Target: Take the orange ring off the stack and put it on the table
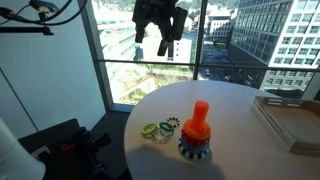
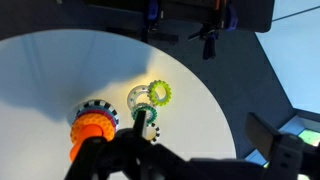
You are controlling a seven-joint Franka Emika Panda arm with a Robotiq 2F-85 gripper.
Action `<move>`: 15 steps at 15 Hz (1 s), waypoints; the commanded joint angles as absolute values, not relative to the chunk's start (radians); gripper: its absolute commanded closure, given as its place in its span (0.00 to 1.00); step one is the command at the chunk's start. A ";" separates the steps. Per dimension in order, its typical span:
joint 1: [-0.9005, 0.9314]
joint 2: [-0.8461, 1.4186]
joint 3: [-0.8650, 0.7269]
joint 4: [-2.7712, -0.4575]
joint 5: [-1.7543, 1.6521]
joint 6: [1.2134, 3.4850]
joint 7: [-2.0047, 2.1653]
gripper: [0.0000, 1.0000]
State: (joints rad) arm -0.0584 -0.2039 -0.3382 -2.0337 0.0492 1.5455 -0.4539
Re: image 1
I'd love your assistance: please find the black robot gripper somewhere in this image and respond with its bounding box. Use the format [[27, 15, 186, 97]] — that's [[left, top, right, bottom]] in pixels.
[[132, 0, 188, 56]]

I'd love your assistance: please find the orange toy ring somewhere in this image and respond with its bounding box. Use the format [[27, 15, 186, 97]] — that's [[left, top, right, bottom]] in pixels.
[[182, 118, 212, 141]]

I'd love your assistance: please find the black clamps pile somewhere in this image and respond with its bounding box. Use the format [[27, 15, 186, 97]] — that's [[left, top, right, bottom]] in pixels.
[[62, 127, 114, 180]]

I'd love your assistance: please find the white lamp shade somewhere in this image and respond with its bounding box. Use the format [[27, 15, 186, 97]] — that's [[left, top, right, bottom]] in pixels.
[[0, 118, 46, 180]]

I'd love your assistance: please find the orange stacking toy post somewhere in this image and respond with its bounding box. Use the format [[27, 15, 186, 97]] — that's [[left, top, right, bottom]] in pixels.
[[191, 100, 209, 132]]

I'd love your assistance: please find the small black white ring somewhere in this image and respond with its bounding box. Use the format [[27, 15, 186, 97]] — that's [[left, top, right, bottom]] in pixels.
[[166, 116, 181, 128]]

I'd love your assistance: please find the green toy ring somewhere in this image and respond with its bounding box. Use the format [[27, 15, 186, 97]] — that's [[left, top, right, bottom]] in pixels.
[[158, 121, 175, 133]]

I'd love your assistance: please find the yellow-green toy ring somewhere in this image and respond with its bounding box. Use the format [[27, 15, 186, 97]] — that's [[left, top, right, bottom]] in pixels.
[[141, 123, 159, 138]]

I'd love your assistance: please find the clear toy ring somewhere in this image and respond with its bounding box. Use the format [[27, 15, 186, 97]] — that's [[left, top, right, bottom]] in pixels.
[[150, 128, 174, 145]]

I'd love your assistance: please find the red toy ring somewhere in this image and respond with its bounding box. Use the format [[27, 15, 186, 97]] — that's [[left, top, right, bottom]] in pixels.
[[180, 131, 211, 148]]

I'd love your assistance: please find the camera on black stand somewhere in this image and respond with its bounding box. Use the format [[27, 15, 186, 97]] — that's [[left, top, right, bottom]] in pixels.
[[0, 0, 59, 36]]

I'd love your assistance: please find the blue toy ring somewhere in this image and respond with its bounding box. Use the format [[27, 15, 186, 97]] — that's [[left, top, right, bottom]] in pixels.
[[179, 139, 211, 155]]

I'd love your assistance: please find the black white striped base ring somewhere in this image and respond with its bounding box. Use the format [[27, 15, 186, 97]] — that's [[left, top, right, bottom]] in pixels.
[[177, 143, 211, 161]]

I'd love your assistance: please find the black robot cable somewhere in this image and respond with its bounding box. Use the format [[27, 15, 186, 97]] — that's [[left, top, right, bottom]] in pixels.
[[0, 0, 89, 27]]

